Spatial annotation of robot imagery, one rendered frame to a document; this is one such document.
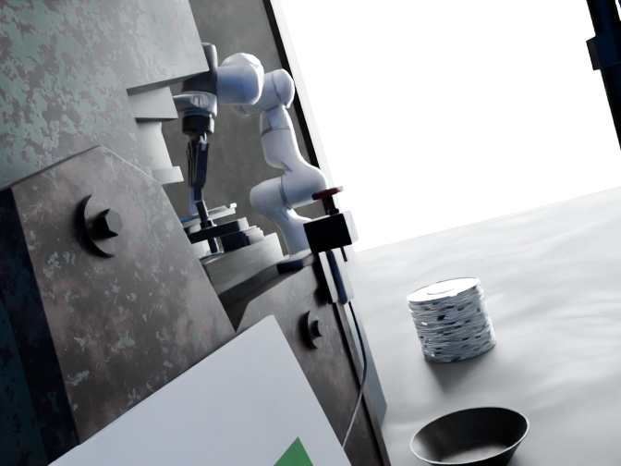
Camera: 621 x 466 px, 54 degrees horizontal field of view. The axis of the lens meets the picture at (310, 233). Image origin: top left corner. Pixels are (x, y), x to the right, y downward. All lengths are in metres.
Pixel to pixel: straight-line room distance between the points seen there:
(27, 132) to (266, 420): 0.51
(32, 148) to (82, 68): 0.18
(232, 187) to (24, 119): 5.54
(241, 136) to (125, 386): 5.57
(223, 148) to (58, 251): 5.67
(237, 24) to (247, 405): 5.61
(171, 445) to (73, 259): 0.24
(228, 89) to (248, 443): 0.94
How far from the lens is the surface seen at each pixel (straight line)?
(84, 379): 0.71
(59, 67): 0.93
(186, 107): 1.47
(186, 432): 0.80
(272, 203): 1.90
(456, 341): 2.37
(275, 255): 1.24
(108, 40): 1.05
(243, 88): 1.55
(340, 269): 1.41
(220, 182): 6.40
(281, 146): 1.93
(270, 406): 0.94
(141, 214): 0.84
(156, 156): 1.25
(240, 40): 6.29
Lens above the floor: 0.77
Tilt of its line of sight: 4 degrees down
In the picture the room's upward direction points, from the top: 17 degrees counter-clockwise
